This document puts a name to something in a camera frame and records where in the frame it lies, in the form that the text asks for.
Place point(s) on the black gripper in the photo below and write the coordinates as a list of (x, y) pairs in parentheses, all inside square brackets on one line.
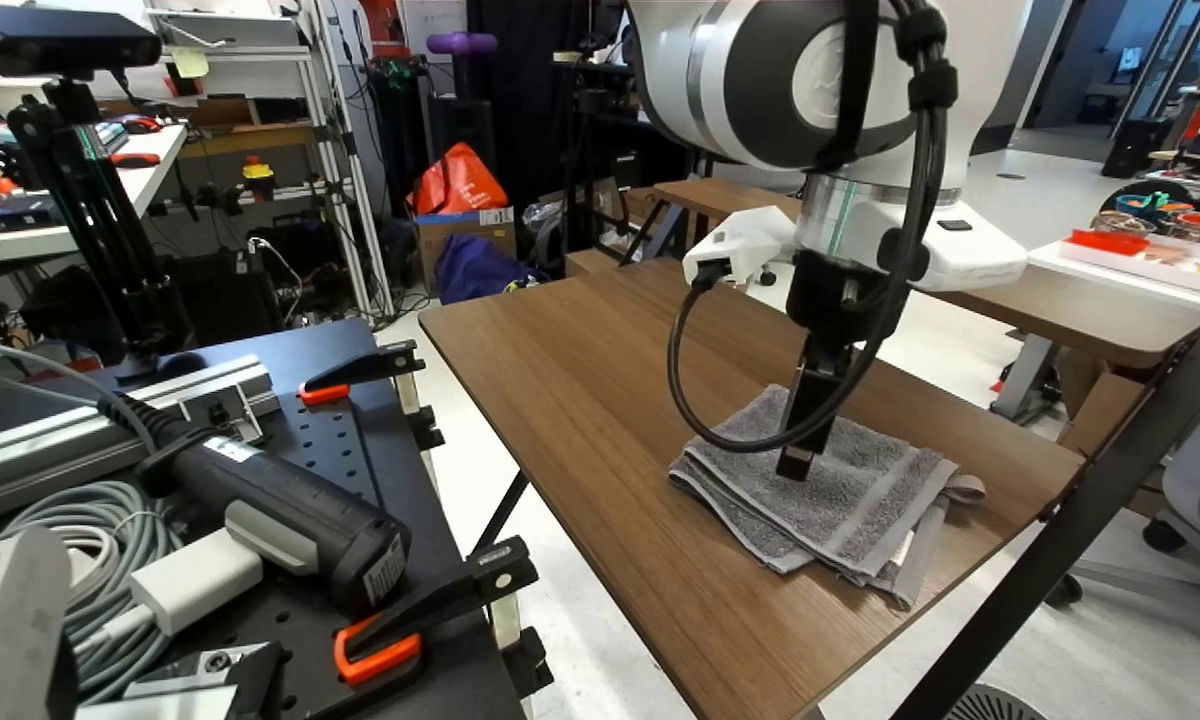
[(834, 303)]

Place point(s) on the grey towel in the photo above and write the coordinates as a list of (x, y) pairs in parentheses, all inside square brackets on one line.
[(843, 500)]

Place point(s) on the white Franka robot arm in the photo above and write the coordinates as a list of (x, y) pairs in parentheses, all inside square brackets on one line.
[(747, 75)]

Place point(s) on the wooden raised desk shelf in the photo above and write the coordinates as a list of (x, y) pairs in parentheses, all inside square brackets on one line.
[(1094, 322)]

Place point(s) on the black diagonal desk leg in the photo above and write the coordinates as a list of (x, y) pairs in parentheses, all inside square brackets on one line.
[(1094, 512)]

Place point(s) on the red flat block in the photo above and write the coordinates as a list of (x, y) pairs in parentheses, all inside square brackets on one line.
[(1106, 241)]

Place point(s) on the round black fan grille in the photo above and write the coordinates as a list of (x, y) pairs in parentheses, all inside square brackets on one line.
[(994, 705)]

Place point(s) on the blue cloth bag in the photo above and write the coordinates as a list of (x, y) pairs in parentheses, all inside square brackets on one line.
[(472, 268)]

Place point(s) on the cardboard box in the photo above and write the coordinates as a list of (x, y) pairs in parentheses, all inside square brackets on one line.
[(466, 232)]

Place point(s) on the orange bag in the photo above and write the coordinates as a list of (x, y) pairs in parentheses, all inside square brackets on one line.
[(456, 187)]

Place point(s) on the black perforated base board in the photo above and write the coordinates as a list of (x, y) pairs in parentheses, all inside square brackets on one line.
[(384, 483)]

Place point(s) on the black clamp with orange grip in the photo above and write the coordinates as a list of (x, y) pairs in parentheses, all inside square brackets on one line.
[(401, 637), (360, 370)]

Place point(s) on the purple round object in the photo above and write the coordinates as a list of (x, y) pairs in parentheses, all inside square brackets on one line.
[(462, 42)]

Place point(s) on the white metal rack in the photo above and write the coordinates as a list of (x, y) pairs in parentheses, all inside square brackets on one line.
[(351, 175)]

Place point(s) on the yellow small object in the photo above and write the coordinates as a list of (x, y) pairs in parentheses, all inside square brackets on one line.
[(256, 168)]

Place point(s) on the white power adapter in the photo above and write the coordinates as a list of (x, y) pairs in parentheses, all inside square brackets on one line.
[(198, 582)]

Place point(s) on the black tripod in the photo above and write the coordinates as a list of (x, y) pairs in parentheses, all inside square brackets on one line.
[(102, 220)]

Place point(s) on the white work table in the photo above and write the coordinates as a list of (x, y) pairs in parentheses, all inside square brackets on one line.
[(42, 241)]

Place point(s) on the grey metal plate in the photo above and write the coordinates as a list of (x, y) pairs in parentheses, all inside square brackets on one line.
[(14, 626)]

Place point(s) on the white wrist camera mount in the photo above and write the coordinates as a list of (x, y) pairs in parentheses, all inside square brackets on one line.
[(747, 241)]

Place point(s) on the aluminium extrusion rail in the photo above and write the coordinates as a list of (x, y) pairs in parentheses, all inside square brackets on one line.
[(42, 444)]

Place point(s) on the black camera on tripod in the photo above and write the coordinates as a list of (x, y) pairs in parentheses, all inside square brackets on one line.
[(53, 36)]

